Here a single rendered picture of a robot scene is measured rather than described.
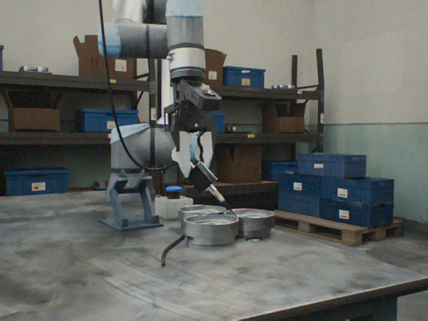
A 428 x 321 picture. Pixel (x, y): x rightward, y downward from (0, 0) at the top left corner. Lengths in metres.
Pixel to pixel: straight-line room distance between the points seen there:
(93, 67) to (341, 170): 2.52
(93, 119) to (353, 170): 2.54
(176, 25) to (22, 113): 3.44
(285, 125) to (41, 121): 2.67
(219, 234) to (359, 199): 3.76
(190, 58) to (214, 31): 4.74
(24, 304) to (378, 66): 5.25
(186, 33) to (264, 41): 5.10
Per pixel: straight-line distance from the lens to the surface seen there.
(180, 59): 0.95
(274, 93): 5.31
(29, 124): 4.32
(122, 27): 1.08
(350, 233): 4.45
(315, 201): 4.94
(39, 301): 0.64
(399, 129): 5.39
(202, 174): 0.91
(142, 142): 1.41
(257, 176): 5.29
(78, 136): 4.35
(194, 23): 0.98
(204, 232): 0.86
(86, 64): 4.51
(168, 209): 1.12
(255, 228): 0.93
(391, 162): 5.46
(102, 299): 0.62
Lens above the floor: 1.01
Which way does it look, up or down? 3 degrees down
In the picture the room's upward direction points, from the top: straight up
